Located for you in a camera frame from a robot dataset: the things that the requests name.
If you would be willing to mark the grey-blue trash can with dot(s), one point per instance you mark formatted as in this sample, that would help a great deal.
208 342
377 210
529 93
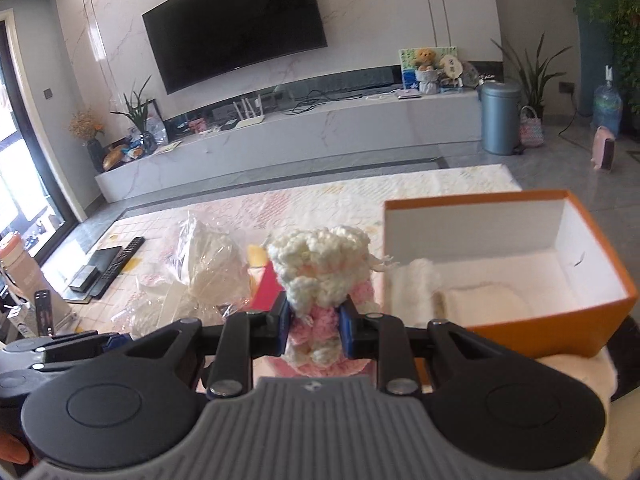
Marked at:
500 120

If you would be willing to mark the white router with antennas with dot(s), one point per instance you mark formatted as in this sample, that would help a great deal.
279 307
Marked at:
248 119

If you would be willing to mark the snack packets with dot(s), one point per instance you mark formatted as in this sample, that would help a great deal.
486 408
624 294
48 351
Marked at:
135 151

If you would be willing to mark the cream dotted blanket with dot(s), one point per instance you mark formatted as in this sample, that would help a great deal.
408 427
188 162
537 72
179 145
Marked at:
580 375

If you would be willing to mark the pink and white knitted toy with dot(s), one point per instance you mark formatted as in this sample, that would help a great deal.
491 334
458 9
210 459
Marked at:
315 270

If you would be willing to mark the dark picture frame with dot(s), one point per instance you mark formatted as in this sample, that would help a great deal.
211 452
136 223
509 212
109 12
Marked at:
156 120

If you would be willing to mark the black standing remote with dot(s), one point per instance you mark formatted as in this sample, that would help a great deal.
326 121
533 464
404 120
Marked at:
43 312

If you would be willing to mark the green picture board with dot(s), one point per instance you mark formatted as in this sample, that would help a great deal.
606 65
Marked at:
407 62

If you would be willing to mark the orange cardboard box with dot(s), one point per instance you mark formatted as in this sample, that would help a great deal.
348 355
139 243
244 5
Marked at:
575 330

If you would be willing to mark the white marble television console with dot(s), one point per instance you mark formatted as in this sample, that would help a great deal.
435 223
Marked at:
300 135

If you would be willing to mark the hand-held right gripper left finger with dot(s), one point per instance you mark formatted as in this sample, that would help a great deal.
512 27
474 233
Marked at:
281 327

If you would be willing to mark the brown oval ornament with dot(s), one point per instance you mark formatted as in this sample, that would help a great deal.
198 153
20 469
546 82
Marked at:
114 157

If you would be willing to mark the person's left hand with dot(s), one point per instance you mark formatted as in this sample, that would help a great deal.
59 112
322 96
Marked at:
12 452

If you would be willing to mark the small black set-top box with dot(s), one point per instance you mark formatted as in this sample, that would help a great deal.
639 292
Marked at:
229 125

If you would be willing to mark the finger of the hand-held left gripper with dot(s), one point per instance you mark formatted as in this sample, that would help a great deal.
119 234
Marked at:
75 339
75 360

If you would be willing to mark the glass door with dark frame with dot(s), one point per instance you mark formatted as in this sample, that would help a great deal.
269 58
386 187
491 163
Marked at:
35 160

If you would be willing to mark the dried flowers in dark vase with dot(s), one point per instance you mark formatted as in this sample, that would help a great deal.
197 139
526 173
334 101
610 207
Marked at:
92 130

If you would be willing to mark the leafy plant on cabinet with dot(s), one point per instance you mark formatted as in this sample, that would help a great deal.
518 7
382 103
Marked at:
620 35

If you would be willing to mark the green plant in glass vase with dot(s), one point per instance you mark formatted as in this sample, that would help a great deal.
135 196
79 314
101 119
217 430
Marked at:
137 115

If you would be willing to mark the black wall television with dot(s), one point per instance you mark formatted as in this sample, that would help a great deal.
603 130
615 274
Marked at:
235 20

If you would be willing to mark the pink knitted bag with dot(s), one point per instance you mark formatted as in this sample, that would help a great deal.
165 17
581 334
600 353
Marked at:
531 130

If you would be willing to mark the round white hand fan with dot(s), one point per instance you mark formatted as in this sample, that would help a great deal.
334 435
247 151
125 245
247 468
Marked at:
451 70

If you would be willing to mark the teddy bear bouquet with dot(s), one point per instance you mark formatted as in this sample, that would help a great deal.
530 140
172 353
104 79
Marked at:
426 70

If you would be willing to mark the loose papers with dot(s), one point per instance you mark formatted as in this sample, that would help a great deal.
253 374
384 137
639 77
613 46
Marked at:
167 148

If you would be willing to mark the black book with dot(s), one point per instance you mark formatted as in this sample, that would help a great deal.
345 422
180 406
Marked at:
100 265

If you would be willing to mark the long-leaf potted plant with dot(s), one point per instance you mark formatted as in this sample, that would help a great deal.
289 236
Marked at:
532 80

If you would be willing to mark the small grey box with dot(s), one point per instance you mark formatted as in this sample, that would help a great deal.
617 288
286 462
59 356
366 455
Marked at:
83 276

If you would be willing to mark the flat white and pink device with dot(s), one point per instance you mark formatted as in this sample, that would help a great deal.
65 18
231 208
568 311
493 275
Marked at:
407 94

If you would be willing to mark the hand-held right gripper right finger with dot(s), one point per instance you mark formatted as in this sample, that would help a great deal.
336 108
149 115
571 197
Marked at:
347 332

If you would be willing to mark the pink lace printed blanket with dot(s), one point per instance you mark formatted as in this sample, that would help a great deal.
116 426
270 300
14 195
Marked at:
325 200

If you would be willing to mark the red box with clear side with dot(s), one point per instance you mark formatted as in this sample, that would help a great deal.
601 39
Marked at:
265 290

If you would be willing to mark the small pink appliance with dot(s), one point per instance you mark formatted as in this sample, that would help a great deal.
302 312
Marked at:
602 147

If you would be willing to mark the wall socket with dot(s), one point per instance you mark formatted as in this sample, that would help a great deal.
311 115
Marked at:
566 87

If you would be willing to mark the blue water bottle with pump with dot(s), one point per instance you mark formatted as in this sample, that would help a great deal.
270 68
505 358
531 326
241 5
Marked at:
606 107

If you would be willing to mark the black remote control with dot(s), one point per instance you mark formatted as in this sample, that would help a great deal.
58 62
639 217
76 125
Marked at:
124 259

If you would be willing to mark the small white carton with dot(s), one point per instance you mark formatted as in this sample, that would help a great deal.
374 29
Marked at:
21 322

